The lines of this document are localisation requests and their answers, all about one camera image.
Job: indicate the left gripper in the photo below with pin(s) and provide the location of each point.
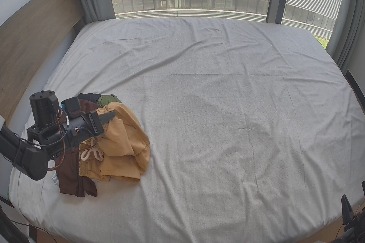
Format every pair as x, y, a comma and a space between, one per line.
82, 128

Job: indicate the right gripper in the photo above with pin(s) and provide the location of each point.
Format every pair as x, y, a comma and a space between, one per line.
358, 232

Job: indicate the tan shorts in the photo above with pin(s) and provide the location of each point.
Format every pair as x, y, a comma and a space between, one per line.
125, 136

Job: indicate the bed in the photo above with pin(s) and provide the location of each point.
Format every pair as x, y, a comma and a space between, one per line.
214, 108

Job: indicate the green garment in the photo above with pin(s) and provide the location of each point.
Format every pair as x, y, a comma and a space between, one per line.
108, 100

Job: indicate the dark grey garment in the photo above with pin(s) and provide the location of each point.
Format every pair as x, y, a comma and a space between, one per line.
88, 96

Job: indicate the dark brown garment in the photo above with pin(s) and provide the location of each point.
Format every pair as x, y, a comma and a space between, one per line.
71, 176

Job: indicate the white garment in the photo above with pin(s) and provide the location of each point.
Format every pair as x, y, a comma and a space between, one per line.
55, 179

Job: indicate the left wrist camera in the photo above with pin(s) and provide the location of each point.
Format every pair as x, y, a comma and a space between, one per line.
72, 106

